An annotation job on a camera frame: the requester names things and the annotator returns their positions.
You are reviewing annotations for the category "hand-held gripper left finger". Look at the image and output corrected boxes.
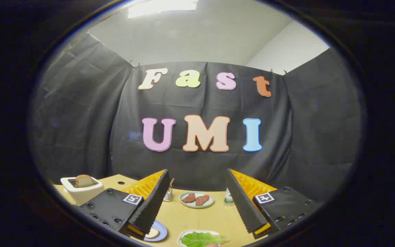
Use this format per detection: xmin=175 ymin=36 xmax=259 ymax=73
xmin=80 ymin=169 xmax=170 ymax=240

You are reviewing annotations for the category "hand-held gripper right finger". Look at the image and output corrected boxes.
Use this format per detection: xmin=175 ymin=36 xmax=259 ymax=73
xmin=226 ymin=168 xmax=323 ymax=240

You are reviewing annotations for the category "green lettuce leaf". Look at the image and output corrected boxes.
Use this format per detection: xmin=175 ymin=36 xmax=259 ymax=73
xmin=180 ymin=232 xmax=230 ymax=247

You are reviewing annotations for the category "toasted bread slice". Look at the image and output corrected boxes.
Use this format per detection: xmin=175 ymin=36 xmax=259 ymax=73
xmin=75 ymin=174 xmax=94 ymax=188

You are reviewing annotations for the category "clear water bottle green label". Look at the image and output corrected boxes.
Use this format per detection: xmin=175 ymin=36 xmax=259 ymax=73
xmin=224 ymin=187 xmax=235 ymax=205

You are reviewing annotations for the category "blue plate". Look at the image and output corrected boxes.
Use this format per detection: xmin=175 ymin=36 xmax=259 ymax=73
xmin=144 ymin=220 xmax=168 ymax=242

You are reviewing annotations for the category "white square plate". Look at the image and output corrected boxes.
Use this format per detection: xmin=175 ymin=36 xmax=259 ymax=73
xmin=178 ymin=230 xmax=230 ymax=247

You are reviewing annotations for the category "pale green plate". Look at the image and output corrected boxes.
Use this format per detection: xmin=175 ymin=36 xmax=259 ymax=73
xmin=179 ymin=191 xmax=215 ymax=209

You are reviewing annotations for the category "white toaster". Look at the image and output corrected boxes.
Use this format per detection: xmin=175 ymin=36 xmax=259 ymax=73
xmin=60 ymin=177 xmax=105 ymax=205

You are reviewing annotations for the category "wire utensil holder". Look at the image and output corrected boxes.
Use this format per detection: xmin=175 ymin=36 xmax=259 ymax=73
xmin=163 ymin=178 xmax=175 ymax=202

